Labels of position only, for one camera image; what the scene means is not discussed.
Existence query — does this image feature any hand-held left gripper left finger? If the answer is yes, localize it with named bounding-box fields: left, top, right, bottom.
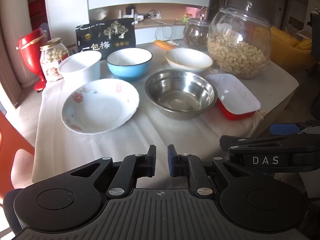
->
left=71, top=144, right=157, bottom=198

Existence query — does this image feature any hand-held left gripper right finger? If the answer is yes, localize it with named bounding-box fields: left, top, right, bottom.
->
left=167, top=144, right=251, bottom=197

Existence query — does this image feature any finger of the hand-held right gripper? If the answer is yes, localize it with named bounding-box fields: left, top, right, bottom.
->
left=219, top=132, right=320, bottom=172
left=269, top=119, right=320, bottom=136

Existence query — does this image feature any blue bowl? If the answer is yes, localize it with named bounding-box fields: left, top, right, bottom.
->
left=106, top=48, right=153, bottom=82

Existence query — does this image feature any white bowl yellow rim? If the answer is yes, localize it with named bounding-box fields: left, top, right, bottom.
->
left=164, top=48, right=213, bottom=74

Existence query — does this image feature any white plastic bowl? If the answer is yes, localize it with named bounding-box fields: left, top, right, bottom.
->
left=58, top=50, right=102, bottom=86

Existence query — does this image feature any white tablecloth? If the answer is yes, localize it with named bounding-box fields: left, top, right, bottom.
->
left=31, top=42, right=263, bottom=183

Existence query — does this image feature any red and white tray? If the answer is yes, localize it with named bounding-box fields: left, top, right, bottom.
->
left=205, top=73, right=261, bottom=121

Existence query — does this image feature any stainless steel bowl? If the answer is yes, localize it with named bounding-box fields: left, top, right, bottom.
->
left=145, top=70, right=218, bottom=121

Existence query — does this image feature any floral white plate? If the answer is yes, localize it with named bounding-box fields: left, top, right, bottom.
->
left=61, top=78, right=140, bottom=134

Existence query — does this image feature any yellow sofa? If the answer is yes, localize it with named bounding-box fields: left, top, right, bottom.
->
left=270, top=26, right=314, bottom=67

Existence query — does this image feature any large glass jar of peanuts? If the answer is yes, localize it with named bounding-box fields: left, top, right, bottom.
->
left=207, top=1, right=272, bottom=80

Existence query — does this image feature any orange chopstick case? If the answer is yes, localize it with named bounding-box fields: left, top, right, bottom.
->
left=153, top=40, right=176, bottom=51

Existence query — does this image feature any glass jar of dark seeds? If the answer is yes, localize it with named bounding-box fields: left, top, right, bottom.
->
left=183, top=15, right=212, bottom=52

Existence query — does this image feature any black snack bag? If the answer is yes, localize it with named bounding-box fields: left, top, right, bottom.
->
left=75, top=18, right=136, bottom=55

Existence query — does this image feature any red chair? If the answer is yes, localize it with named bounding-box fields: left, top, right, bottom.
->
left=0, top=110, right=36, bottom=189

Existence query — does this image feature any gold lid jar of peanuts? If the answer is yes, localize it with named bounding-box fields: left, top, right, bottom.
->
left=40, top=38, right=69, bottom=82

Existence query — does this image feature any pink box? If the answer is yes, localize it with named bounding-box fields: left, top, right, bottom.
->
left=185, top=6, right=208, bottom=20

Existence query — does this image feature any red goblet vase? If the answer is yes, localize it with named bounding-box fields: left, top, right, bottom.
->
left=17, top=28, right=48, bottom=91

